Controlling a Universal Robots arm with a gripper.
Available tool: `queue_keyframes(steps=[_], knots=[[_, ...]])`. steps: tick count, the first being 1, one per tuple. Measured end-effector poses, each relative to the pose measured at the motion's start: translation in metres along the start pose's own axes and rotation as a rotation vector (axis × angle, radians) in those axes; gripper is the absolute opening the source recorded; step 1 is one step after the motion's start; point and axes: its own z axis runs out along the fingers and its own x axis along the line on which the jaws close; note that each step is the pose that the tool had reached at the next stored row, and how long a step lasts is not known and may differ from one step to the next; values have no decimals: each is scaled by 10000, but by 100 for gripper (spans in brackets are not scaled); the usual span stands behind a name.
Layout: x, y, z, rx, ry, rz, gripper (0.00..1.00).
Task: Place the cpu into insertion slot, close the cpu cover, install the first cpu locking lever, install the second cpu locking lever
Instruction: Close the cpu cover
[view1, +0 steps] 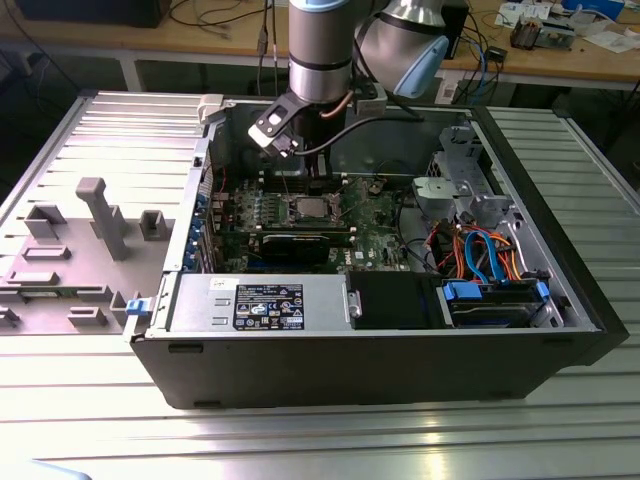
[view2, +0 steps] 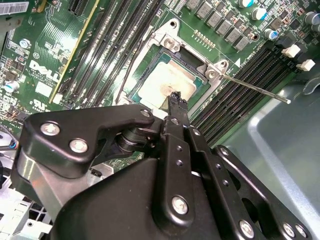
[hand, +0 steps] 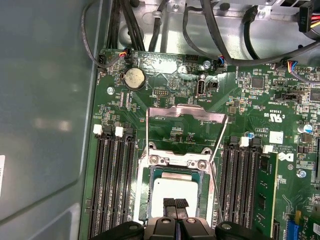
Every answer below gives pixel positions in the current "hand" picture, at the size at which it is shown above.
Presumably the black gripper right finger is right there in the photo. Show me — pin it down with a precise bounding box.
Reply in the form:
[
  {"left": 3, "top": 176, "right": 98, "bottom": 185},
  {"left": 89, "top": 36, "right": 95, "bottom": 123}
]
[{"left": 174, "top": 197, "right": 274, "bottom": 240}]

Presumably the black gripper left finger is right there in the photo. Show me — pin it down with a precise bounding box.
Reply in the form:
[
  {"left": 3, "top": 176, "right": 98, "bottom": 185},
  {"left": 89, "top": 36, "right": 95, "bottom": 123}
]
[{"left": 89, "top": 197, "right": 178, "bottom": 240}]

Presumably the silver CPU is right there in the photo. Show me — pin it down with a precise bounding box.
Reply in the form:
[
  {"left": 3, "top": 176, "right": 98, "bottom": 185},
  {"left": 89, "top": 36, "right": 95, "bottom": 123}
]
[{"left": 149, "top": 167, "right": 211, "bottom": 222}]

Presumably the metal locking lever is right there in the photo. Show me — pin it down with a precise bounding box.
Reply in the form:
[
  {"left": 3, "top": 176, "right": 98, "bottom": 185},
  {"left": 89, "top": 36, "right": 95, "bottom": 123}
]
[{"left": 210, "top": 159, "right": 225, "bottom": 223}]

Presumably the metal socket cover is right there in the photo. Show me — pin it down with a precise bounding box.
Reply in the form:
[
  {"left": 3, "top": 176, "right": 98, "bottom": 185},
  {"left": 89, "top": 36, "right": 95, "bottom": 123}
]
[{"left": 145, "top": 103, "right": 230, "bottom": 170}]

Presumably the CPU socket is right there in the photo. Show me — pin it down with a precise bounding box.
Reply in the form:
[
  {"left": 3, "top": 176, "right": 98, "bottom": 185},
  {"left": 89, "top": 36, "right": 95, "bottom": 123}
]
[{"left": 133, "top": 139, "right": 218, "bottom": 226}]

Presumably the black RAM slot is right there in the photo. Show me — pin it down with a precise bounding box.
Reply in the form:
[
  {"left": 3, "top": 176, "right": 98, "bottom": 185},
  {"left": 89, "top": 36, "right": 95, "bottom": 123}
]
[
  {"left": 111, "top": 126, "right": 126, "bottom": 225},
  {"left": 122, "top": 127, "right": 138, "bottom": 223},
  {"left": 99, "top": 124, "right": 114, "bottom": 235},
  {"left": 219, "top": 136, "right": 237, "bottom": 223},
  {"left": 87, "top": 124, "right": 104, "bottom": 238},
  {"left": 232, "top": 136, "right": 247, "bottom": 227},
  {"left": 243, "top": 137, "right": 260, "bottom": 231}
]

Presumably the green RAM stick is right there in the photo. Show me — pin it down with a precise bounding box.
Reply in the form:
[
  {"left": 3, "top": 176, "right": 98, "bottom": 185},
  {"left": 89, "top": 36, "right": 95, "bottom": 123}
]
[{"left": 253, "top": 144, "right": 280, "bottom": 240}]

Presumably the green motherboard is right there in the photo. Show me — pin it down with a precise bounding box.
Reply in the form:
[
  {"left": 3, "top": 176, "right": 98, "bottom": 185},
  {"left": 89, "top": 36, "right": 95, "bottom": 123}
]
[{"left": 78, "top": 47, "right": 320, "bottom": 240}]

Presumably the silver coin battery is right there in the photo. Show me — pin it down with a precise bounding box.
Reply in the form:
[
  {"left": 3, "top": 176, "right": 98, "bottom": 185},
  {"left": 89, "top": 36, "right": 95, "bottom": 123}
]
[{"left": 121, "top": 66, "right": 146, "bottom": 90}]

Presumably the black PC case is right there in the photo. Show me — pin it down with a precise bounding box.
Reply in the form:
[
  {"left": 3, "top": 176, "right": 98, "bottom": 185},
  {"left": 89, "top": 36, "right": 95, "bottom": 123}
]
[{"left": 0, "top": 0, "right": 320, "bottom": 240}]

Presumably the black power connector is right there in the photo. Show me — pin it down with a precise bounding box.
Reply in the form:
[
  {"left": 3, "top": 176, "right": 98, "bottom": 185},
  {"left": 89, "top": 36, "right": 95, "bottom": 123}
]
[{"left": 298, "top": 0, "right": 320, "bottom": 40}]

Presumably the thick black cable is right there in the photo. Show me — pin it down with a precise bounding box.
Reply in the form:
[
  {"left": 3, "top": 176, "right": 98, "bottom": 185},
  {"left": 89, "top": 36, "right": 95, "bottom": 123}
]
[{"left": 201, "top": 0, "right": 320, "bottom": 67}]

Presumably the thin black cable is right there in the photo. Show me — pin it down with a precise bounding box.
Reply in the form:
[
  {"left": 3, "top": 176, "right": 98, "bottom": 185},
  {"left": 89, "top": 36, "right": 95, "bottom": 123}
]
[{"left": 181, "top": 6, "right": 226, "bottom": 66}]

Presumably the grey fan cable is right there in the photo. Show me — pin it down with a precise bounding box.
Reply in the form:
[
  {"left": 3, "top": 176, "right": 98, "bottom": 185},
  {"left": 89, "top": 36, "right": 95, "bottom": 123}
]
[{"left": 79, "top": 0, "right": 111, "bottom": 71}]

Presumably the black cable with plug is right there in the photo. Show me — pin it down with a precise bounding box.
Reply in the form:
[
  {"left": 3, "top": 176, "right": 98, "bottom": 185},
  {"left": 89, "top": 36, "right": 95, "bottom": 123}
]
[{"left": 241, "top": 4, "right": 261, "bottom": 61}]

